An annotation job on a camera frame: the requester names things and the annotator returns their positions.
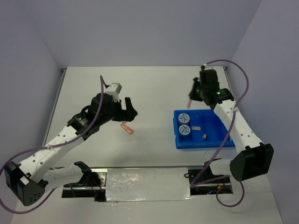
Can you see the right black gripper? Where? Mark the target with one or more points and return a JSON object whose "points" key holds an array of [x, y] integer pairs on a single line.
{"points": [[192, 95]]}

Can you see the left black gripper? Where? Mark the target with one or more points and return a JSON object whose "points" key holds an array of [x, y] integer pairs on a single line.
{"points": [[131, 112]]}

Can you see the pink transparent case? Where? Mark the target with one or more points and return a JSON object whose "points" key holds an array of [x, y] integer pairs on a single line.
{"points": [[189, 103]]}

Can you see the orange transparent case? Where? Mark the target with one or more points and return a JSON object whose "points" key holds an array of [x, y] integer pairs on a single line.
{"points": [[127, 128]]}

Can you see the blue slime jar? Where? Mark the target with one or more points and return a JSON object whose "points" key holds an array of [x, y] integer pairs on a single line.
{"points": [[184, 131], [183, 119]]}

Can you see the grey speckled eraser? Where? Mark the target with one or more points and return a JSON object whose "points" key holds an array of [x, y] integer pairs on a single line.
{"points": [[196, 128]]}

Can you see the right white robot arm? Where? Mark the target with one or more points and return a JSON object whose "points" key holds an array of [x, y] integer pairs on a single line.
{"points": [[253, 156]]}

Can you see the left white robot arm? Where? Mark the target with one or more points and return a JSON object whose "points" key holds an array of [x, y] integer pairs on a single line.
{"points": [[32, 177]]}

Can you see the blue plastic divided bin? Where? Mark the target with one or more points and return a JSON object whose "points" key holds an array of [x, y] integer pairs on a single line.
{"points": [[210, 125]]}

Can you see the silver foil sheet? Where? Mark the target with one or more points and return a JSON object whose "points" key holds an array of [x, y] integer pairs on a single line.
{"points": [[147, 184]]}

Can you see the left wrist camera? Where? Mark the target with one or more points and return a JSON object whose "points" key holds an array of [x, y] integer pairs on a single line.
{"points": [[114, 90]]}

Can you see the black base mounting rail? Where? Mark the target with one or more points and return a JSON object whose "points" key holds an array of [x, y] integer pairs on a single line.
{"points": [[96, 189]]}

